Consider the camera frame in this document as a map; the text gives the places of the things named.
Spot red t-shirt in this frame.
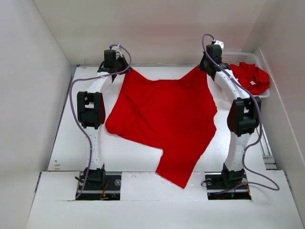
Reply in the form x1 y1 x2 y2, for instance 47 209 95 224
105 67 217 188

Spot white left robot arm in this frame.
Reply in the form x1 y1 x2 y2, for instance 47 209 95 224
76 45 131 191

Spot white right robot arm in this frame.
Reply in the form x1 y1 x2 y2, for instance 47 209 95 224
199 43 261 192

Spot red t-shirts in basket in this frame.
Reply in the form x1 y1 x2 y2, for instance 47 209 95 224
229 62 270 95

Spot white plastic basket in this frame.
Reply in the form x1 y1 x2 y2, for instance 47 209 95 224
222 52 270 98

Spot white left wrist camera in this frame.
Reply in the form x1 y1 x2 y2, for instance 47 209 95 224
109 44 123 58

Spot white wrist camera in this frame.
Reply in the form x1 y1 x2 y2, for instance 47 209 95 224
212 40 224 49
109 44 123 58

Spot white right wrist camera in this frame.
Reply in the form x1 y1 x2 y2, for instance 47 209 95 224
212 40 224 49

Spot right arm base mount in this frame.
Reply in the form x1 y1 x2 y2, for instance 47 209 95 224
201 170 252 200

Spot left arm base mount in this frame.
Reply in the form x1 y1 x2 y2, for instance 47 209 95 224
75 170 122 201

